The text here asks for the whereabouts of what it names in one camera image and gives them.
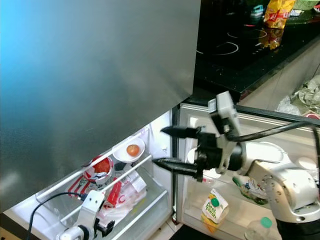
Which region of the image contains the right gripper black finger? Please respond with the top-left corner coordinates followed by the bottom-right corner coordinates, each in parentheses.
top-left (152, 157), bottom-right (206, 182)
top-left (161, 125), bottom-right (203, 142)

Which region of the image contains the white lidded paper cup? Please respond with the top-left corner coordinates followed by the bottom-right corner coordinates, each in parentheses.
top-left (186, 147), bottom-right (201, 164)

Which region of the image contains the grey steel fridge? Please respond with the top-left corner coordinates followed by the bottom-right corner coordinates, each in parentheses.
top-left (0, 0), bottom-right (202, 240)

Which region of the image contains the red white plastic bag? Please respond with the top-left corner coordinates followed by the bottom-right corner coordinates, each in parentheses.
top-left (67, 170), bottom-right (148, 226)

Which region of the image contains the orange red tomato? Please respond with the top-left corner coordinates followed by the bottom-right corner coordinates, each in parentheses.
top-left (126, 144), bottom-right (141, 157)

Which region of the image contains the green chicken stock packet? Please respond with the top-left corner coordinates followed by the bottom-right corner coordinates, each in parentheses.
top-left (232, 175), bottom-right (268, 206)

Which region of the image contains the green yellow juice carton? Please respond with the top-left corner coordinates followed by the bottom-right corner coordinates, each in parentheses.
top-left (201, 188), bottom-right (229, 233)

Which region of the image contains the plain white plastic bag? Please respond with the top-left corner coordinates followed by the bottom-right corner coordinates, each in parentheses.
top-left (245, 141), bottom-right (320, 173)

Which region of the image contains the red white paper bucket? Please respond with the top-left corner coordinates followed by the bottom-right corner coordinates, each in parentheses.
top-left (87, 155), bottom-right (115, 182)

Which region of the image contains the black kitchen counter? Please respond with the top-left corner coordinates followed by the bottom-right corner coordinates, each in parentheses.
top-left (195, 0), bottom-right (320, 106)

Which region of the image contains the clear bottle green cap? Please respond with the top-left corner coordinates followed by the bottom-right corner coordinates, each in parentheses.
top-left (245, 216), bottom-right (278, 240)

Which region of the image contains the black induction cooktop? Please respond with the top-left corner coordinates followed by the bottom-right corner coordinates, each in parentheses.
top-left (197, 0), bottom-right (320, 91)

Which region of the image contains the grey green bin bag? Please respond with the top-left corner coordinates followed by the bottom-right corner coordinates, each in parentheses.
top-left (277, 75), bottom-right (320, 118)

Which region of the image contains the small teal item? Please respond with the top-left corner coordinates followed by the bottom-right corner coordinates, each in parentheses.
top-left (250, 5), bottom-right (263, 18)

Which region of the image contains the yellow red snack bag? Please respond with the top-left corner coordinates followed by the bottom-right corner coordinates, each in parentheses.
top-left (264, 0), bottom-right (296, 28)

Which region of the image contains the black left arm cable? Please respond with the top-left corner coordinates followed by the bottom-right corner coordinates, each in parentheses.
top-left (27, 192), bottom-right (88, 240)

